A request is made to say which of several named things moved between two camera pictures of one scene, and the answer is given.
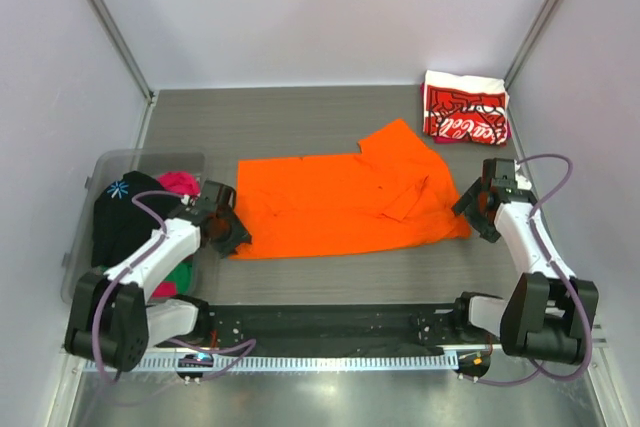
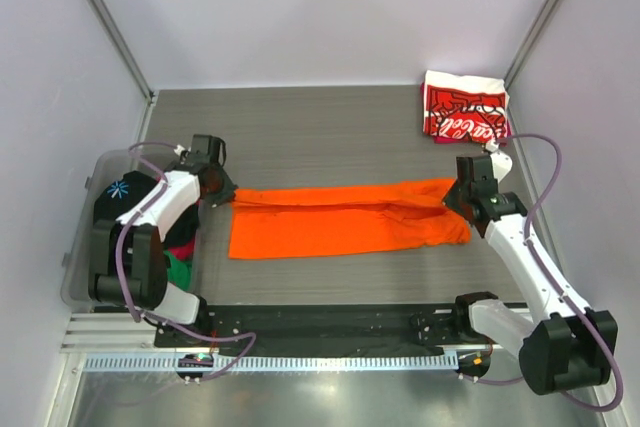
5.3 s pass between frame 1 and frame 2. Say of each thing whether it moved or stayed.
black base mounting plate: stayed
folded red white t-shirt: stayed
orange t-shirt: moved
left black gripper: moved
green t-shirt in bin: stayed
